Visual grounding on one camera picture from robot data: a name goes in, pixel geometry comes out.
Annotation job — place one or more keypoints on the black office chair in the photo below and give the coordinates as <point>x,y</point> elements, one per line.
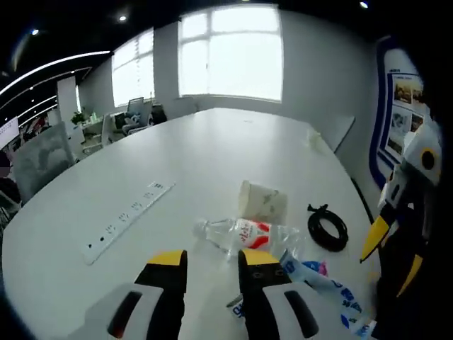
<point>159,113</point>

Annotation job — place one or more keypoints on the blue framed wall poster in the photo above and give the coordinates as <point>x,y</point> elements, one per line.
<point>400,117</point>

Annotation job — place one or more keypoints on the crumpled white tissue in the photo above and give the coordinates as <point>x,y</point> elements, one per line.
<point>315,140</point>

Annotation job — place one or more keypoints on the curved ceiling light strip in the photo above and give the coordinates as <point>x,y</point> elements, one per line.
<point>53,65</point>

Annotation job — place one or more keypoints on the white chair back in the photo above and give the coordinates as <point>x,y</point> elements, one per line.
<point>343,129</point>

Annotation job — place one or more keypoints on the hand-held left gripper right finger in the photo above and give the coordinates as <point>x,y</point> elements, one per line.
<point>269,301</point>

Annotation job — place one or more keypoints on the white paper cup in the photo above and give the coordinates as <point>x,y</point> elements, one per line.
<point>262,205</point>

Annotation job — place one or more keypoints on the bright window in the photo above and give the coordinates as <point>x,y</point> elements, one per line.
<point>132,76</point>
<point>230,53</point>

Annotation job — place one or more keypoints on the green potted plant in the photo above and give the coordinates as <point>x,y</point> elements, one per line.
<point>78,117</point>

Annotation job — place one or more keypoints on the blue white wipes packet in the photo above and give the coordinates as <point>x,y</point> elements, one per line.
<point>318,280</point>

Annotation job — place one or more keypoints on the white tabletop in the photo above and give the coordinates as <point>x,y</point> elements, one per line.
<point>212,148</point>

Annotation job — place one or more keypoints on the grey mesh office chair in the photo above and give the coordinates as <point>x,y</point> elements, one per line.
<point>42,159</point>

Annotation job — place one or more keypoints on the white built-in power strip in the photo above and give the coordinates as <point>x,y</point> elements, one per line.
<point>117,230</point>

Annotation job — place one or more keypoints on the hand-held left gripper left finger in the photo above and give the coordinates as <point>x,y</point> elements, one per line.
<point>155,297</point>

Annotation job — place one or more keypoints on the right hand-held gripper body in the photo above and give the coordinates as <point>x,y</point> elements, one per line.
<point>414,148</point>

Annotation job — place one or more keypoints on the wall display screen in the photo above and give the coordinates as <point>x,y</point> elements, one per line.
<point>8,131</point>

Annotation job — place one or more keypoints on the clear plastic water bottle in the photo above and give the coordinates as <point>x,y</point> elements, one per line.
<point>251,235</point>

